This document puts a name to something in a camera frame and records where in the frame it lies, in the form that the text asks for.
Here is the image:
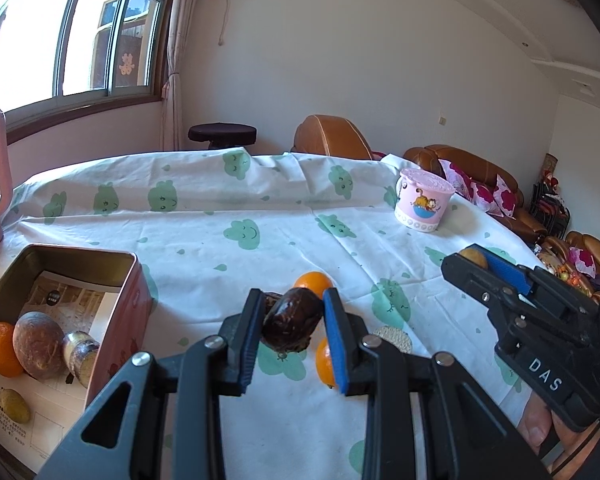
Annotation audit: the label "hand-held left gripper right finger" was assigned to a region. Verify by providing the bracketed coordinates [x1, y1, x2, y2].
[321, 287, 551, 480]

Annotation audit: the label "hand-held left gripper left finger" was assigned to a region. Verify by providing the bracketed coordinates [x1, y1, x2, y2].
[37, 287, 267, 480]

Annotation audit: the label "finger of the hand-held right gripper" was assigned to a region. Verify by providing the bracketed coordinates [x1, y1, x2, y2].
[440, 252, 531, 322]
[472, 246, 556, 296]

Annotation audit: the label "small orange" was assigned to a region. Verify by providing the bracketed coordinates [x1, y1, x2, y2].
[294, 271, 335, 300]
[315, 337, 337, 388]

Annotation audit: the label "small yellow loquat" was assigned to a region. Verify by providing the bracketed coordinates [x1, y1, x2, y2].
[0, 388, 32, 425]
[459, 249, 488, 270]

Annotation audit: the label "pink metal tin box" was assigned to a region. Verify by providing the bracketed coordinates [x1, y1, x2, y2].
[0, 243, 153, 476]

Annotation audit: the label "purple passion fruit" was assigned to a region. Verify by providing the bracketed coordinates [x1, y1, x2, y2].
[12, 311, 65, 381]

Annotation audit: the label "large orange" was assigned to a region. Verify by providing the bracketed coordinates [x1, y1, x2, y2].
[0, 322, 26, 379]

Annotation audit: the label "person's right hand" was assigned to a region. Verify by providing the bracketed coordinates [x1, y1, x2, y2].
[517, 392, 600, 478]

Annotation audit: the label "small brown leather seat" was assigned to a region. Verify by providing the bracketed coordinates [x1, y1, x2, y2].
[544, 230, 600, 283]

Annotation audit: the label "beige textured round object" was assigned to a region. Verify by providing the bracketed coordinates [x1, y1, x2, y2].
[375, 326, 414, 357]

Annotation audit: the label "red white floral cushion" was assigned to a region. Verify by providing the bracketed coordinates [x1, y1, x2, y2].
[495, 174, 526, 213]
[467, 180, 503, 218]
[437, 159, 474, 199]

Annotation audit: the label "stacked dark chairs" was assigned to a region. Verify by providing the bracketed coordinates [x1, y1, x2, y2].
[530, 154, 574, 241]

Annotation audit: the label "pink cartoon cup with lid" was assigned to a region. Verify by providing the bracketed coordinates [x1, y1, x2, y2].
[394, 168, 456, 233]

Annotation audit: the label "brown leather sofa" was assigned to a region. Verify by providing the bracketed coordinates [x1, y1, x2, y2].
[402, 144, 549, 247]

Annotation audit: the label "white tablecloth with green prints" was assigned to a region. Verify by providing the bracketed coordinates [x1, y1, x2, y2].
[0, 147, 551, 480]

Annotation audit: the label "printed paper leaflet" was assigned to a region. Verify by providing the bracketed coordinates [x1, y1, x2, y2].
[0, 270, 123, 466]

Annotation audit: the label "dark round stool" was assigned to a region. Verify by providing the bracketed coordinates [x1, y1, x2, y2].
[188, 123, 257, 150]

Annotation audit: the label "white tied curtain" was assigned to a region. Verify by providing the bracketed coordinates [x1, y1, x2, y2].
[160, 0, 211, 152]

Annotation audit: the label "white air conditioner pipe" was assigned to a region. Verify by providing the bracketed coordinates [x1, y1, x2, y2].
[218, 0, 234, 47]

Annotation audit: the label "sliding glass window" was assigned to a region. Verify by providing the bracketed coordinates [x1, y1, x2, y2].
[0, 0, 181, 133]

